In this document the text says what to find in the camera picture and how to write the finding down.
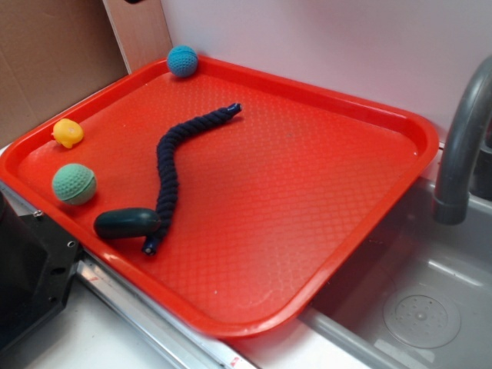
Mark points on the yellow rubber duck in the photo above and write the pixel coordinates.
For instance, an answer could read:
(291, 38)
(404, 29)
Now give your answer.
(67, 133)

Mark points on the brown cardboard panel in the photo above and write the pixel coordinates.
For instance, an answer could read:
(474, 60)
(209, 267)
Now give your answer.
(56, 53)

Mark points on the blue knitted ball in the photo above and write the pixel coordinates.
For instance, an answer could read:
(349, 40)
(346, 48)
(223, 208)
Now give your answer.
(182, 61)

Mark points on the red plastic tray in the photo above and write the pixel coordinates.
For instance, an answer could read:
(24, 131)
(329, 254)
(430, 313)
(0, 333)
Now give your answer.
(269, 205)

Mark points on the grey toy faucet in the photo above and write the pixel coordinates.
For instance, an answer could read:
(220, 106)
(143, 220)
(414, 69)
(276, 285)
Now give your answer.
(465, 166)

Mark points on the grey toy sink basin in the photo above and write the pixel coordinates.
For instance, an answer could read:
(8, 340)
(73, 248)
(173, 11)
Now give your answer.
(415, 293)

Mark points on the dark green toy cucumber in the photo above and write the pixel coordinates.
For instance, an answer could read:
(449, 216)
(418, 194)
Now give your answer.
(126, 223)

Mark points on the green rubber ball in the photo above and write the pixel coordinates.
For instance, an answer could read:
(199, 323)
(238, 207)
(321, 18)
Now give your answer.
(74, 184)

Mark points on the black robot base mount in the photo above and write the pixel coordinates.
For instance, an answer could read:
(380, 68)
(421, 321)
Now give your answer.
(38, 261)

